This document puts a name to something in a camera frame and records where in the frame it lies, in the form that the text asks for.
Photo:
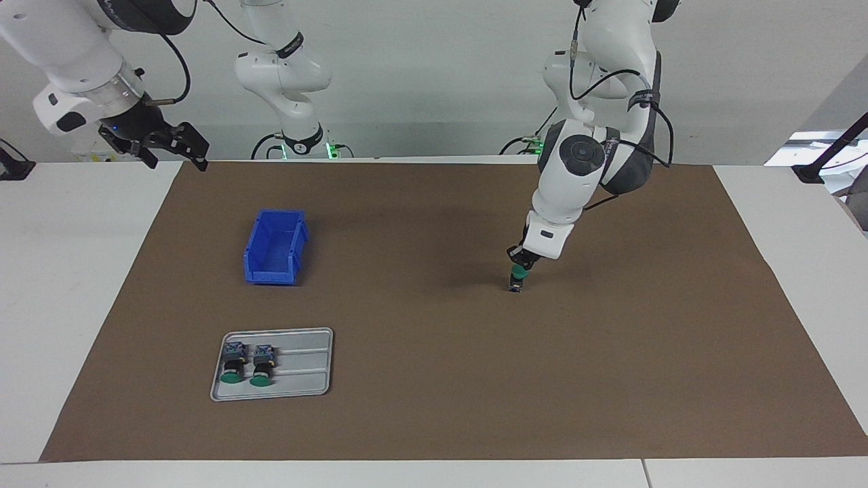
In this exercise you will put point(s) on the white box yellow label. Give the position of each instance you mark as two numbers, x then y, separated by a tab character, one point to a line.
85	152

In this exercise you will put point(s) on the black stand base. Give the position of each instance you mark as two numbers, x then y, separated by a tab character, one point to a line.
13	169

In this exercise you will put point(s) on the blue plastic bin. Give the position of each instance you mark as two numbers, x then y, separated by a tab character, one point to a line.
274	244

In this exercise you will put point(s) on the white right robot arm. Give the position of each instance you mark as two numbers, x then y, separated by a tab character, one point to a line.
291	74

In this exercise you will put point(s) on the brown table mat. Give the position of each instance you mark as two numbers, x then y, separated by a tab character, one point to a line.
475	373

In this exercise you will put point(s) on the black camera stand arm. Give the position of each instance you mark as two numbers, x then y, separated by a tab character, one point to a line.
810	174

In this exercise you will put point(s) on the grey chair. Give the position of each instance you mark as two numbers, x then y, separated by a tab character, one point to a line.
858	203

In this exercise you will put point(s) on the grey metal tray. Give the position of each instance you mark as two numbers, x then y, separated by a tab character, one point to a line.
305	379

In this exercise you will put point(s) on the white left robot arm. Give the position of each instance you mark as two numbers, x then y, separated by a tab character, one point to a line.
563	196

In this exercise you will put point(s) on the green push button switch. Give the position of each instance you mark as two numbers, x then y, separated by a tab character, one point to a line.
232	357
262	359
519	275

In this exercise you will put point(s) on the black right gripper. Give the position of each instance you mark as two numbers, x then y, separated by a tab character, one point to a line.
139	125

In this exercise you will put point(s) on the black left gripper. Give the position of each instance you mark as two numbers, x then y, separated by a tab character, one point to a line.
521	255

